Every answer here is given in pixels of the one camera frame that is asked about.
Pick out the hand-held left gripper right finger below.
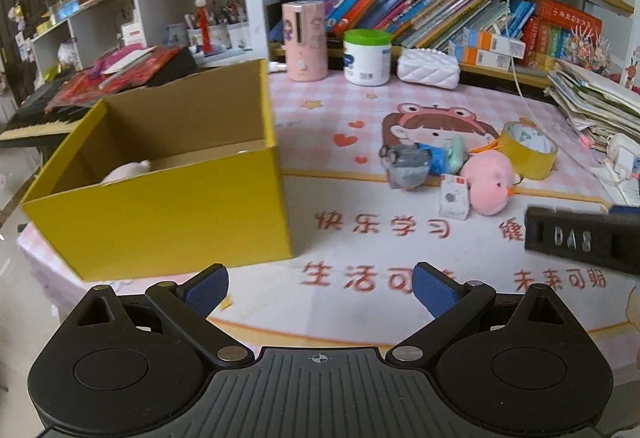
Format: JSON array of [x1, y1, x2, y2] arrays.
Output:
[[387, 262, 576, 366]]

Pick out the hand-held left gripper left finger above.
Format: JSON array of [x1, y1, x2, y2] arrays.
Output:
[[64, 263, 252, 369]]

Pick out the yellow tape roll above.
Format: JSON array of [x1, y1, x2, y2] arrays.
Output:
[[500, 121, 559, 181]]

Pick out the yellow cardboard box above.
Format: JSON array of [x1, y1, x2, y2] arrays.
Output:
[[21, 59, 295, 282]]

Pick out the small white box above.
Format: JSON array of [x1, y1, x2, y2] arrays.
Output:
[[439, 174, 471, 220]]

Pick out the pink plush toy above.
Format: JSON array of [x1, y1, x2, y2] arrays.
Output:
[[461, 153, 517, 216]]

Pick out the grey toy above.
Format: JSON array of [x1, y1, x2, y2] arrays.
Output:
[[384, 145, 432, 190]]

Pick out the blue toy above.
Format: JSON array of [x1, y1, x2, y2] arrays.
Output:
[[419, 143, 449, 177]]

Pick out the teal ring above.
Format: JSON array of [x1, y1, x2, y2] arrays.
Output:
[[446, 134, 467, 173]]

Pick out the white power strip with charger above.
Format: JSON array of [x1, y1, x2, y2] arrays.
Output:
[[604, 133, 640, 186]]

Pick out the stack of papers and booklets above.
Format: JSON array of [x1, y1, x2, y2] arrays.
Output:
[[545, 60, 640, 154]]

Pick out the white plush toy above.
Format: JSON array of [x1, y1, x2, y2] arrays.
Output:
[[100, 160, 154, 185]]

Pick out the pink cartoon desk mat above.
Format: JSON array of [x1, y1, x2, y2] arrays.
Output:
[[17, 68, 640, 389]]

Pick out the colourful beaded crown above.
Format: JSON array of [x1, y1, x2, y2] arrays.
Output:
[[565, 25, 615, 76]]

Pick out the red dictionary set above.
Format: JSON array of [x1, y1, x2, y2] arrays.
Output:
[[520, 0, 603, 69]]

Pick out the orange and blue carton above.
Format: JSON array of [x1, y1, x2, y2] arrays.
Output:
[[448, 40, 513, 70], [462, 25, 527, 59]]

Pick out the white quilted purse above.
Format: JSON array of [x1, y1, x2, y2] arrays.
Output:
[[397, 48, 461, 90]]

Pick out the red paper sheets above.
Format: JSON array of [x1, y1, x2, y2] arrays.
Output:
[[47, 45, 197, 111]]

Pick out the white jar with green lid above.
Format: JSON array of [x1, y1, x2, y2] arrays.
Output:
[[343, 29, 392, 87]]

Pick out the black electronic keyboard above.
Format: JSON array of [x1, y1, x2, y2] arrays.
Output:
[[0, 83, 101, 149]]

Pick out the white pen holders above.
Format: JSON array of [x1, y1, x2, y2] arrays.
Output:
[[187, 20, 251, 54]]

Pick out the red doll pen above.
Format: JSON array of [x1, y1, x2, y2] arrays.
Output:
[[196, 0, 214, 55]]

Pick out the pink cylindrical humidifier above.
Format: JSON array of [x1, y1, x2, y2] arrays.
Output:
[[281, 1, 329, 82]]

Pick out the row of colourful books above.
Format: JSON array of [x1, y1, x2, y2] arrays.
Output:
[[267, 0, 536, 54]]

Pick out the white cable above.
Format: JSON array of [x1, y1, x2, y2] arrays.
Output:
[[506, 0, 618, 206]]

